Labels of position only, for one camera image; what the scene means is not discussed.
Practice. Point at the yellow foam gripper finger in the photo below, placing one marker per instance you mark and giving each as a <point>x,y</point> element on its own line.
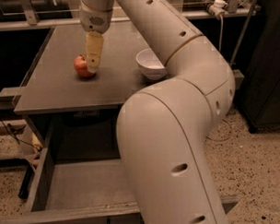
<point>94,42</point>

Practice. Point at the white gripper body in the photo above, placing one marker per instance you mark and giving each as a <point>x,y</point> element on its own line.
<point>94,20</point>

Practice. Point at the red apple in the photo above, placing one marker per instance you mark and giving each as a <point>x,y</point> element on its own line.
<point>80,66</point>

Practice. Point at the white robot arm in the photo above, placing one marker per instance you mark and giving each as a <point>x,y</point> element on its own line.
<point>161,129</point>

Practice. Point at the grey open top drawer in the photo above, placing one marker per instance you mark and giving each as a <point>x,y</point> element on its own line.
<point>72,187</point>

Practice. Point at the white ceramic bowl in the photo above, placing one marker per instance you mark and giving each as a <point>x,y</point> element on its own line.
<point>149,65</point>

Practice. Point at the grey cabinet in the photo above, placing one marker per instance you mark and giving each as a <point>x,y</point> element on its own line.
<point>74,117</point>

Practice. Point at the white power strip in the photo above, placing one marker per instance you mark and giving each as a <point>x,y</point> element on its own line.
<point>214,8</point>

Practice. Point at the black bar on floor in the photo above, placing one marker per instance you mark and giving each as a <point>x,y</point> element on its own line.
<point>24,189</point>

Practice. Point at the thin metal rod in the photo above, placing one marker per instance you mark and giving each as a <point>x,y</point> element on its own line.
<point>246,24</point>

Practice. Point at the grey metal side bracket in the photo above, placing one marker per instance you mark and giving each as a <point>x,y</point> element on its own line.
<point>238,78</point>

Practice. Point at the black drawer handle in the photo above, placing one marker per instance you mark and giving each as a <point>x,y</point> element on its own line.
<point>125,220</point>

